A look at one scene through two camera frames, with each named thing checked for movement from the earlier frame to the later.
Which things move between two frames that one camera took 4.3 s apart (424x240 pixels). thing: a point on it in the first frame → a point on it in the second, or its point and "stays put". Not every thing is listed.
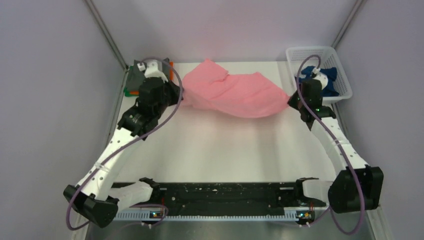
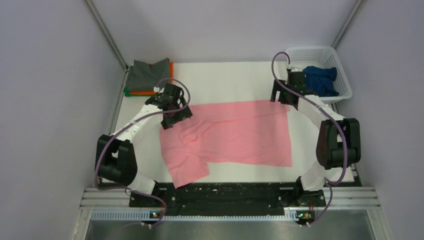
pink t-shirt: x=253 y=94 → x=254 y=132
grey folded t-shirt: x=136 y=75 stays put
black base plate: x=228 y=198 stays put
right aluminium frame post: x=354 y=13 stays put
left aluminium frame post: x=92 y=7 stays put
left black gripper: x=175 y=89 → x=184 y=112
